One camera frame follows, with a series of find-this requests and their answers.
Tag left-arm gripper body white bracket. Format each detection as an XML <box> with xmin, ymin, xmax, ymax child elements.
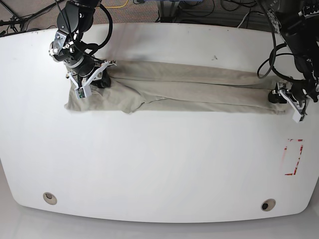
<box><xmin>272</xmin><ymin>82</ymin><xmax>310</xmax><ymax>116</ymax></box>

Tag right-arm gripper body white bracket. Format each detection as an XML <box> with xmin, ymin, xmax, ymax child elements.
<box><xmin>66</xmin><ymin>61</ymin><xmax>117</xmax><ymax>88</ymax></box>

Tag beige T-shirt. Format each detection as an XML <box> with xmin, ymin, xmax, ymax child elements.
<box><xmin>65</xmin><ymin>61</ymin><xmax>289</xmax><ymax>115</ymax></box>

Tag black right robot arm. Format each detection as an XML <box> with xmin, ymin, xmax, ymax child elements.
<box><xmin>49</xmin><ymin>0</ymin><xmax>113</xmax><ymax>89</ymax></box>

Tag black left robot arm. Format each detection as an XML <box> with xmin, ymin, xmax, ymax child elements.
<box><xmin>257</xmin><ymin>0</ymin><xmax>319</xmax><ymax>122</ymax></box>

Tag red tape rectangle marker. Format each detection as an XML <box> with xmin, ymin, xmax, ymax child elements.
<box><xmin>282</xmin><ymin>139</ymin><xmax>304</xmax><ymax>176</ymax></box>

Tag black tripod legs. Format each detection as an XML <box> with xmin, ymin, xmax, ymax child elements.
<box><xmin>0</xmin><ymin>0</ymin><xmax>64</xmax><ymax>37</ymax></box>

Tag left-arm wrist camera box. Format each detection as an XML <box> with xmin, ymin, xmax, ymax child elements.
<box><xmin>293</xmin><ymin>111</ymin><xmax>305</xmax><ymax>123</ymax></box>

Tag right-arm wrist camera box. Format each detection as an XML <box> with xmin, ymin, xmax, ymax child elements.
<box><xmin>74</xmin><ymin>86</ymin><xmax>92</xmax><ymax>100</ymax></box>

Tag yellow floor cable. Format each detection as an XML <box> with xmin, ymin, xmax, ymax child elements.
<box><xmin>107</xmin><ymin>0</ymin><xmax>129</xmax><ymax>9</ymax></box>

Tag right table cable grommet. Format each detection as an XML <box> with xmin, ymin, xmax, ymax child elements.
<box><xmin>261</xmin><ymin>199</ymin><xmax>276</xmax><ymax>212</ymax></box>

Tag table cable grommet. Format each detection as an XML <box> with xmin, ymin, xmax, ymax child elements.
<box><xmin>43</xmin><ymin>192</ymin><xmax>57</xmax><ymax>205</ymax></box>
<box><xmin>261</xmin><ymin>199</ymin><xmax>276</xmax><ymax>212</ymax></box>

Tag left table cable grommet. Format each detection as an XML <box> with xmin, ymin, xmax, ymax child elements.
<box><xmin>43</xmin><ymin>192</ymin><xmax>57</xmax><ymax>205</ymax></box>

